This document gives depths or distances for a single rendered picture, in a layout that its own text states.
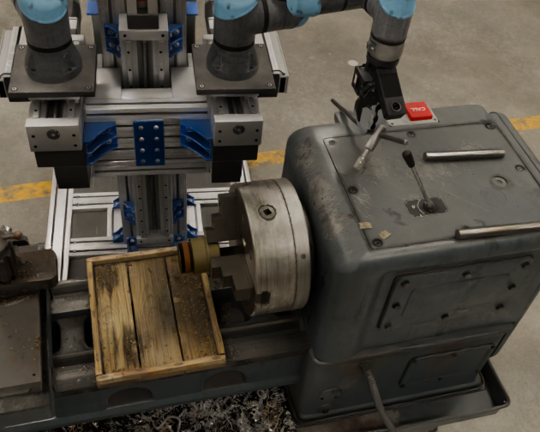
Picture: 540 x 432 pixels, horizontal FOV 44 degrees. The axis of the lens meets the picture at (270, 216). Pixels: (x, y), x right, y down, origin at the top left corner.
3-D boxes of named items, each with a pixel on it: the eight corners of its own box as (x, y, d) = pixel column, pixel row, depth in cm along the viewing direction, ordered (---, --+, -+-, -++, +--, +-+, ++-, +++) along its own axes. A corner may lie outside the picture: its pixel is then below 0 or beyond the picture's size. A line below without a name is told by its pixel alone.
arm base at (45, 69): (27, 51, 187) (21, 20, 179) (83, 51, 189) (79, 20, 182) (22, 84, 177) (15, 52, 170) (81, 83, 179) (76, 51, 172)
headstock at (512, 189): (454, 198, 205) (498, 97, 177) (530, 327, 175) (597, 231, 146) (269, 221, 192) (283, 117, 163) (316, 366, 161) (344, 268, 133)
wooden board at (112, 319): (200, 252, 182) (200, 243, 179) (225, 367, 159) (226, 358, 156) (87, 267, 175) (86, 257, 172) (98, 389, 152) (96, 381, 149)
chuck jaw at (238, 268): (256, 249, 153) (269, 288, 145) (255, 264, 156) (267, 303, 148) (209, 256, 150) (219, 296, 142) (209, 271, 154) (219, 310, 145)
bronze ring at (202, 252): (215, 225, 154) (176, 230, 152) (223, 255, 148) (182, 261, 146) (214, 249, 161) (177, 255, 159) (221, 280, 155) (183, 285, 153)
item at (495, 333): (392, 345, 269) (454, 198, 205) (439, 458, 239) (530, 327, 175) (248, 370, 255) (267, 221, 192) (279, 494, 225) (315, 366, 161)
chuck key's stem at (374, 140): (362, 172, 151) (388, 129, 151) (356, 167, 150) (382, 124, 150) (356, 170, 153) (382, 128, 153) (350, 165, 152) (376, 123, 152)
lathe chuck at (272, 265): (255, 223, 179) (271, 152, 153) (282, 331, 163) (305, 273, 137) (223, 227, 177) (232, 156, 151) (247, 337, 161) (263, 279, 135)
